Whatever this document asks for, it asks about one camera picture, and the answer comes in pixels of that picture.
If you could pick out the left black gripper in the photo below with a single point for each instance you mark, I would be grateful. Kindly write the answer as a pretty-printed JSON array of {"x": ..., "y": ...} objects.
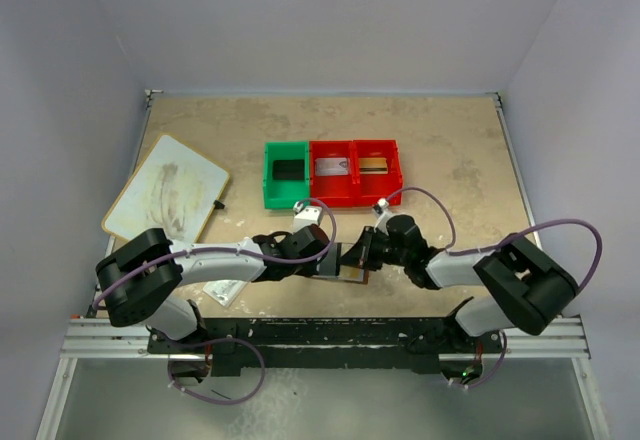
[{"x": 322, "y": 253}]

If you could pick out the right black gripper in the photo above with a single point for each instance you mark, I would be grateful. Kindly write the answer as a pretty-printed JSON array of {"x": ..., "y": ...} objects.
[{"x": 370, "y": 248}]

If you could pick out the brown leather card holder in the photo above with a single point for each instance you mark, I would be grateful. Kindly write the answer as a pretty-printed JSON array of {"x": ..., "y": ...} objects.
[{"x": 341, "y": 273}]

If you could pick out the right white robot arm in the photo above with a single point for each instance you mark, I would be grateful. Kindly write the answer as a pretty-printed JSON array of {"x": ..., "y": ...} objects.
[{"x": 526, "y": 288}]

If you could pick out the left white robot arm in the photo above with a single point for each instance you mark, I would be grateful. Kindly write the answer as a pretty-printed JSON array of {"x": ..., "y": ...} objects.
[{"x": 137, "y": 282}]

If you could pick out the grey chip card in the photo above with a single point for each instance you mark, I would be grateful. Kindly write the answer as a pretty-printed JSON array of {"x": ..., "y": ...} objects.
[{"x": 330, "y": 262}]

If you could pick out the black card in bin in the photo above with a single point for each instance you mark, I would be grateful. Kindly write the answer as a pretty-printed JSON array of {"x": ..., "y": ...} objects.
[{"x": 288, "y": 170}]

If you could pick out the silver card in bin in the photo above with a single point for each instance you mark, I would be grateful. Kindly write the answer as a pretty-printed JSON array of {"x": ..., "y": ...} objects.
[{"x": 331, "y": 166}]

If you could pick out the gold card in bin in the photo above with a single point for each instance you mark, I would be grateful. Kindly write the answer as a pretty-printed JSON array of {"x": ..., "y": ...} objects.
[{"x": 372, "y": 165}]

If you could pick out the red right plastic bin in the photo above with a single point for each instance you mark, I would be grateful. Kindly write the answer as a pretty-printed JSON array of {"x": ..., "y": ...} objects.
[{"x": 370, "y": 188}]

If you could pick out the red plastic bin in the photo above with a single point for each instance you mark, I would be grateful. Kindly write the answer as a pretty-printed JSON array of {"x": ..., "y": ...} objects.
[
  {"x": 370, "y": 188},
  {"x": 335, "y": 191}
]

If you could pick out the green plastic bin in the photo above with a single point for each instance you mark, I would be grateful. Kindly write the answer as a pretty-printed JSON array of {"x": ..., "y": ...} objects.
[{"x": 284, "y": 194}]

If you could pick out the red middle plastic bin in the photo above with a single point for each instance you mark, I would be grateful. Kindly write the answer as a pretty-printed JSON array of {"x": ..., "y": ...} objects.
[{"x": 335, "y": 191}]

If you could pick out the clear plastic packet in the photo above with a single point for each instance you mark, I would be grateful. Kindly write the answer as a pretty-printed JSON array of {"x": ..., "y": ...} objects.
[{"x": 224, "y": 292}]

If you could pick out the white board yellow rim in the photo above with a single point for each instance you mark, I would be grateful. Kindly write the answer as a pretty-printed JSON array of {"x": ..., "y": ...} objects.
[{"x": 174, "y": 188}]

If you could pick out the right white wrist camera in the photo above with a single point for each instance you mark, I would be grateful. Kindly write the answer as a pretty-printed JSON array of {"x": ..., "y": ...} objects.
[{"x": 383, "y": 214}]

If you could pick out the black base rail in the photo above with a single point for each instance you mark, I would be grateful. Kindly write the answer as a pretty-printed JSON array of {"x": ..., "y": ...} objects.
[{"x": 419, "y": 344}]

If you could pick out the aluminium frame rail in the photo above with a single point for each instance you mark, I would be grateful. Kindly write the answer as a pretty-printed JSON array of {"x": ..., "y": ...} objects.
[{"x": 95, "y": 338}]

